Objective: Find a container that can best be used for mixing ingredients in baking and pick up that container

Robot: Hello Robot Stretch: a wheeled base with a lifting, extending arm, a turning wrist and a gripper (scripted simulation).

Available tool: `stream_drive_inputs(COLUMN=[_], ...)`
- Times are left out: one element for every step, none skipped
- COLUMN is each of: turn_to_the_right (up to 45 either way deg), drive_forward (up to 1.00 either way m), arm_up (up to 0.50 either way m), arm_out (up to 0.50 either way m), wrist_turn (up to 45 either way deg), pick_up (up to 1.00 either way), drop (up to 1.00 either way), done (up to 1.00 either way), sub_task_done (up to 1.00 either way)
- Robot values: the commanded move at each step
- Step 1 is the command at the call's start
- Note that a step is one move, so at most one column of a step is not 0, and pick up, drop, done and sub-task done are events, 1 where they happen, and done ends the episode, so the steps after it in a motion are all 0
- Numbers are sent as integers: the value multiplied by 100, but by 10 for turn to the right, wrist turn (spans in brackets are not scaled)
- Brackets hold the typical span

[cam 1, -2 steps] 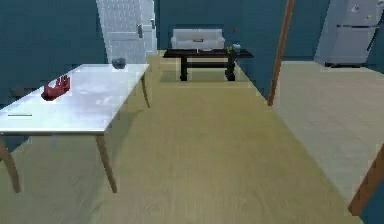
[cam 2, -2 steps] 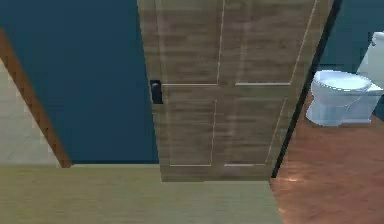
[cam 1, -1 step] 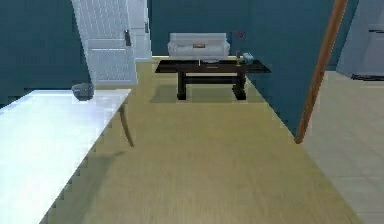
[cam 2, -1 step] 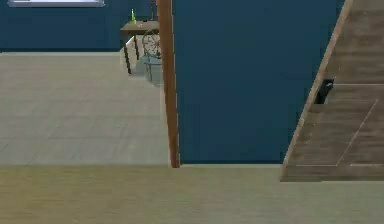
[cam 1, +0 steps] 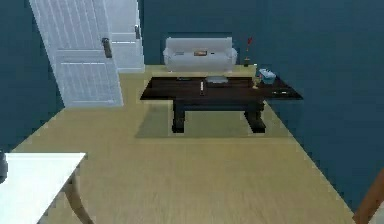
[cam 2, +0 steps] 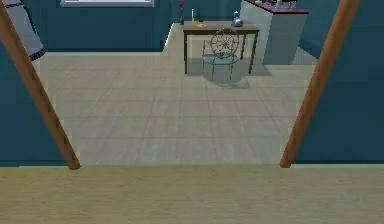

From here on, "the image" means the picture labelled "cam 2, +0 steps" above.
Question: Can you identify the round-back metal chair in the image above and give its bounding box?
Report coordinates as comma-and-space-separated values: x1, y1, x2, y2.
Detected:
201, 28, 240, 82

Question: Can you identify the brown wooden table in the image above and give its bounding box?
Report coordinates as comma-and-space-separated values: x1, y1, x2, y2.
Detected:
182, 20, 261, 76

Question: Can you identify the dark red bottle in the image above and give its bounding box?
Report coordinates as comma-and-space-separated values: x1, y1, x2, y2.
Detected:
178, 0, 185, 26

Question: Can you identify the silver kettle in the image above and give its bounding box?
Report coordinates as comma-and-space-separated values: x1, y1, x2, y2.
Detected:
231, 10, 244, 28

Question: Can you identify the grey counter with maroon top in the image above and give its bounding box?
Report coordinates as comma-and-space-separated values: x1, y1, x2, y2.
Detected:
239, 0, 310, 66

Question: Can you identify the grey fridge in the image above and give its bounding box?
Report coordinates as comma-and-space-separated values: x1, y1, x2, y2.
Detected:
2, 0, 47, 63

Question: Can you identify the brown wooden door frame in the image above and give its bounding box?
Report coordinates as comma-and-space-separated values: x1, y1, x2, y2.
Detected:
0, 0, 362, 171

